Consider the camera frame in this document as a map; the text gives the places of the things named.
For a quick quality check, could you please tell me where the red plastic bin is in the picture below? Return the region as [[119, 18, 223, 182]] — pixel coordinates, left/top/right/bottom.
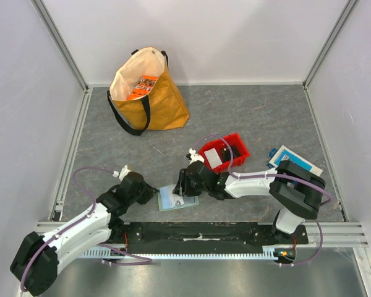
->
[[198, 132, 250, 173]]

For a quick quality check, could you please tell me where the grey slotted cable duct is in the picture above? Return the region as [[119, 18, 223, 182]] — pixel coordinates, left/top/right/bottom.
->
[[79, 246, 278, 260]]

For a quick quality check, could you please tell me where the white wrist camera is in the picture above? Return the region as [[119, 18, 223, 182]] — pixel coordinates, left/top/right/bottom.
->
[[185, 148, 205, 165], [112, 165, 131, 181]]

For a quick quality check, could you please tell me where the small black object in bin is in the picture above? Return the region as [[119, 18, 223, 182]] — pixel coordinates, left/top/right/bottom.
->
[[220, 145, 240, 163]]

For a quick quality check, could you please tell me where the right aluminium frame post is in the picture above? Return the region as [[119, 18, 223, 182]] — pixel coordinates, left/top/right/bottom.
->
[[302, 0, 359, 91]]

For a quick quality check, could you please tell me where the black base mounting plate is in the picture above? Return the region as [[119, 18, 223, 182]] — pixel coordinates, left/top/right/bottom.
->
[[109, 222, 309, 246]]

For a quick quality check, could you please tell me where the orange printed box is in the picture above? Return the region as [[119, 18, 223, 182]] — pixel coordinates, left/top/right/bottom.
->
[[126, 75, 158, 101]]

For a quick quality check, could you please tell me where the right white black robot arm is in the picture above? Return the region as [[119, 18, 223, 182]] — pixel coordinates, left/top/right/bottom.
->
[[173, 160, 325, 244]]

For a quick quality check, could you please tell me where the white credit card stack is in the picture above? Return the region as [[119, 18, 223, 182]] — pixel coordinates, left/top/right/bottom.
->
[[205, 148, 223, 169]]

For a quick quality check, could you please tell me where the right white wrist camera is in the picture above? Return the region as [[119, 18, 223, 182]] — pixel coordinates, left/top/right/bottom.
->
[[185, 148, 205, 165]]

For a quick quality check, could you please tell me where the white printed credit card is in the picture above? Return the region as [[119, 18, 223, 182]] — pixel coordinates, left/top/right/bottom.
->
[[159, 185, 198, 210]]

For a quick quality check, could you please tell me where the aluminium frame post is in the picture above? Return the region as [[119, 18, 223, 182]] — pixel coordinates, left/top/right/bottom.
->
[[30, 0, 89, 92], [302, 0, 359, 91]]

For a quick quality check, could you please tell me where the left aluminium frame post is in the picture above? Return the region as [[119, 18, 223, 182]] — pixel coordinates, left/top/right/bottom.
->
[[30, 0, 89, 92]]

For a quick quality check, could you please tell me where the mustard yellow tote bag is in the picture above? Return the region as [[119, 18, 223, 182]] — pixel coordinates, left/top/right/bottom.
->
[[106, 47, 190, 136]]

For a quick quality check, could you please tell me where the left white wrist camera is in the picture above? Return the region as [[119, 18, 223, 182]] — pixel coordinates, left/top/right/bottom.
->
[[112, 165, 131, 181]]

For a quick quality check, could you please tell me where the blue razor package box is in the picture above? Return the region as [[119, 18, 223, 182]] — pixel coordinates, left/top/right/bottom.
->
[[267, 145, 323, 176]]

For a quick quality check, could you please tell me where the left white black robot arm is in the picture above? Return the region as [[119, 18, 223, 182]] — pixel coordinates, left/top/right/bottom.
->
[[10, 168, 158, 296]]

